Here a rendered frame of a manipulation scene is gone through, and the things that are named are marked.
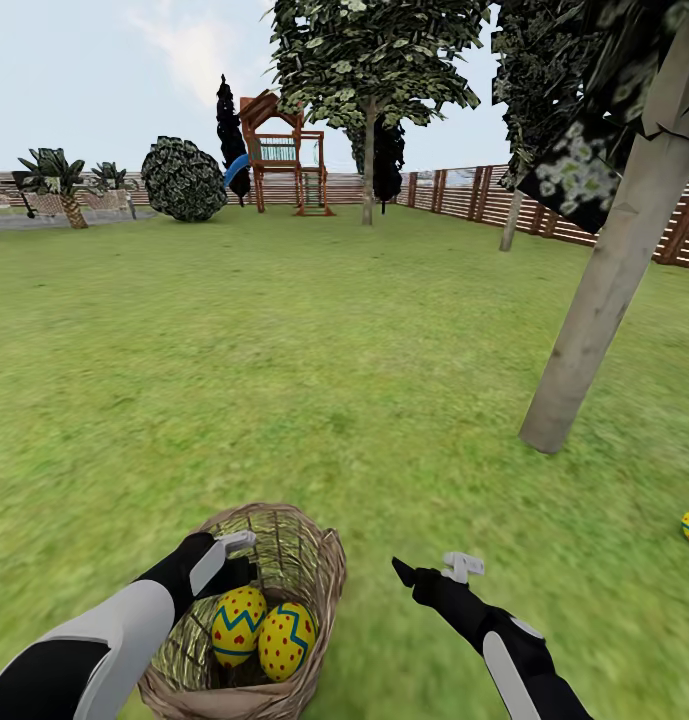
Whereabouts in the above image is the wicker basket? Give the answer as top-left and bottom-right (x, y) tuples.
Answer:
(137, 501), (348, 720)

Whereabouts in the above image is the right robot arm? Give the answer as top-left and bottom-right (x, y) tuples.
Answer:
(170, 515), (593, 720)

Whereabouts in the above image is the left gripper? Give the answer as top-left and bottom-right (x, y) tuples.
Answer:
(196, 556), (258, 602)

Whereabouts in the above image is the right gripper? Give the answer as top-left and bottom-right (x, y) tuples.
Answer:
(392, 557), (475, 631)

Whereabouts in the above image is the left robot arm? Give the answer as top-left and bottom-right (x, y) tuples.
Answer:
(0, 530), (258, 720)

